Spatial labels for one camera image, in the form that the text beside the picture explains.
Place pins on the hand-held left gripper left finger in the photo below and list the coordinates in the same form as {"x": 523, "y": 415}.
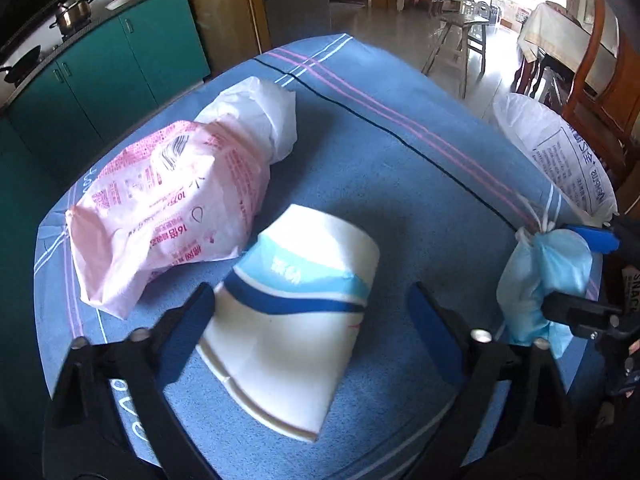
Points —
{"x": 192, "y": 312}

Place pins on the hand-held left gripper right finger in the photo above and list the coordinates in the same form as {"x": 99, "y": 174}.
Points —
{"x": 430, "y": 330}

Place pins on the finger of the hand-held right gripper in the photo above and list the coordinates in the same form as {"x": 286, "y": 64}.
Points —
{"x": 597, "y": 238}
{"x": 580, "y": 310}

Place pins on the blue face mask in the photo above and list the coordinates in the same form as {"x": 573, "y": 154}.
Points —
{"x": 545, "y": 270}

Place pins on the white paper cup blue stripes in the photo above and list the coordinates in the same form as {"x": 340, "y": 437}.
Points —
{"x": 290, "y": 340}

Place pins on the white printed sack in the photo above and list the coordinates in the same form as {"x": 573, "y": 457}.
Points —
{"x": 550, "y": 135}

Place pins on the large pink packet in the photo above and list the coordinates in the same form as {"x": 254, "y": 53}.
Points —
{"x": 165, "y": 200}

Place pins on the blue striped cloth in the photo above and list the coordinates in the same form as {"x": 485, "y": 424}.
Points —
{"x": 400, "y": 200}

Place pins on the carved wooden chair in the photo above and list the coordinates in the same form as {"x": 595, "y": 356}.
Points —
{"x": 590, "y": 60}

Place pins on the white plastic bag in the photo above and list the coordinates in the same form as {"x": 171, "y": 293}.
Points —
{"x": 260, "y": 110}

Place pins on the dining table with cream cloth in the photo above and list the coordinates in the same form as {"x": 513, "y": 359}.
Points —
{"x": 545, "y": 25}

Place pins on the wooden bench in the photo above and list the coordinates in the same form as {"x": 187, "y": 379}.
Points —
{"x": 462, "y": 20}

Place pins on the white plastic chairs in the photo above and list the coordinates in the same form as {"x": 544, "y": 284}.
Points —
{"x": 475, "y": 9}

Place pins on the green base cabinets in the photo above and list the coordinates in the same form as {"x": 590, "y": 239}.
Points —
{"x": 125, "y": 60}

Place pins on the black wok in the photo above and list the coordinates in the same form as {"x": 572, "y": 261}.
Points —
{"x": 25, "y": 62}

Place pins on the white bowl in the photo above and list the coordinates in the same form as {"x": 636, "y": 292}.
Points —
{"x": 120, "y": 3}

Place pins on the silver refrigerator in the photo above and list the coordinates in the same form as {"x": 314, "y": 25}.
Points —
{"x": 295, "y": 10}

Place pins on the steel pot with lid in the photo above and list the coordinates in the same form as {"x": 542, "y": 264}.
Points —
{"x": 72, "y": 12}

